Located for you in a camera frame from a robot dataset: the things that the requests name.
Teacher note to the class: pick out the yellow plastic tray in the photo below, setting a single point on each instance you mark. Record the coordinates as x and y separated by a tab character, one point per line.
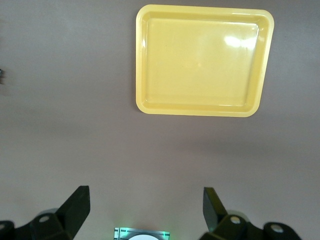
200	62

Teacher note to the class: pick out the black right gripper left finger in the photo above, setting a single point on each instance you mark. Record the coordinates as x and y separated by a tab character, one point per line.
72	215

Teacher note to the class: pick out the brown table cover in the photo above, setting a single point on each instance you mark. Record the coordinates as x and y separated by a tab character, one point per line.
75	137

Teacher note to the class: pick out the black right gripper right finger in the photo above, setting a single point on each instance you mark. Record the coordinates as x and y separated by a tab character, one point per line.
213	211

